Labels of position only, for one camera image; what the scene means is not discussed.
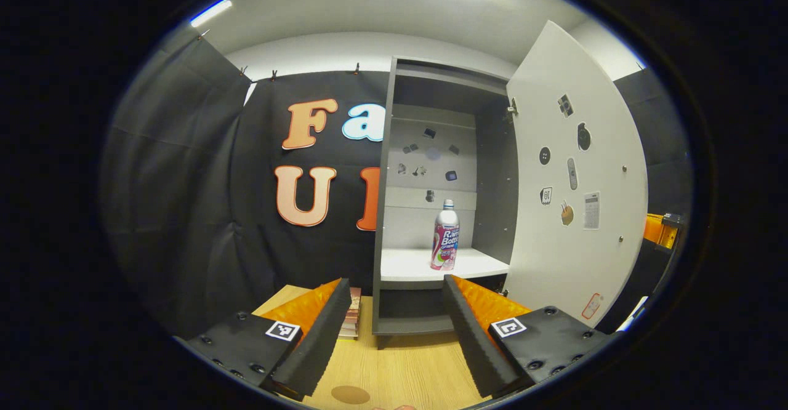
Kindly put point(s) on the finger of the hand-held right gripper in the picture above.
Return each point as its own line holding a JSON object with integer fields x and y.
{"x": 657, "y": 228}

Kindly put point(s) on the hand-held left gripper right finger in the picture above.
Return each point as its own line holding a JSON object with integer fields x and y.
{"x": 474, "y": 342}

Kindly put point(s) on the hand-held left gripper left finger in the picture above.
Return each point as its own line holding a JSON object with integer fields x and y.
{"x": 320, "y": 342}

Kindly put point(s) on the round brown coaster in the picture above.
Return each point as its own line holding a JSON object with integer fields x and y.
{"x": 351, "y": 394}

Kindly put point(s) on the white cabinet door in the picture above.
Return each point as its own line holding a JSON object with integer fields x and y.
{"x": 603, "y": 262}

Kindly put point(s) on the silver bottle with colourful label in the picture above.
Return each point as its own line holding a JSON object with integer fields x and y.
{"x": 444, "y": 237}

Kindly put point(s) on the white cabinet shelf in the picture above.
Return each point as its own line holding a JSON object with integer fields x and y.
{"x": 406, "y": 265}

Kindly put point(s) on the stack of books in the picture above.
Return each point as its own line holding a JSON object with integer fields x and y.
{"x": 352, "y": 317}

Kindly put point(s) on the black backdrop cloth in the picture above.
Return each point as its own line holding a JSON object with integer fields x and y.
{"x": 184, "y": 182}

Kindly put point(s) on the ceiling light panel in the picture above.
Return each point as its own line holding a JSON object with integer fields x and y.
{"x": 210, "y": 12}

